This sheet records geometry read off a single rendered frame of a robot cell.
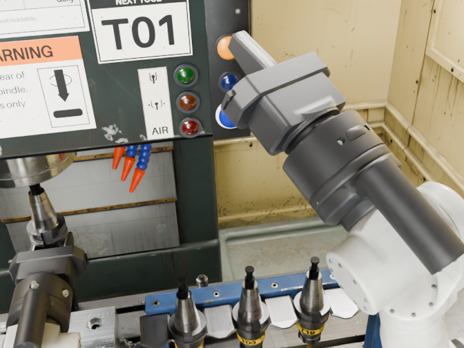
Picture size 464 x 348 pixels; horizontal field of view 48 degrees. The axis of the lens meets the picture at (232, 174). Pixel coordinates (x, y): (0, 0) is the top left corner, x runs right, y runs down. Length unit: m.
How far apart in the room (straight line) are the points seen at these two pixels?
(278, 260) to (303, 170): 1.51
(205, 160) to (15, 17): 0.94
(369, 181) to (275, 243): 1.62
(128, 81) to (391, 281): 0.33
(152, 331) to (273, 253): 1.11
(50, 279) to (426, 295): 0.55
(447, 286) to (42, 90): 0.45
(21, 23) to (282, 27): 1.22
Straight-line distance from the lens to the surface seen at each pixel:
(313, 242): 2.06
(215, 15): 0.56
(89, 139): 0.62
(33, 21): 0.57
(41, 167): 0.80
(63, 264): 0.90
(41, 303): 0.79
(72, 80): 0.59
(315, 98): 0.50
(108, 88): 0.59
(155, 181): 1.41
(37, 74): 0.59
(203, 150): 1.42
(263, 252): 2.00
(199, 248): 1.60
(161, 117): 0.60
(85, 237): 1.54
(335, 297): 0.99
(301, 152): 0.47
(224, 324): 0.94
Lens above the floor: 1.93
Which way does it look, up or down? 34 degrees down
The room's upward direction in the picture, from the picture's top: 2 degrees counter-clockwise
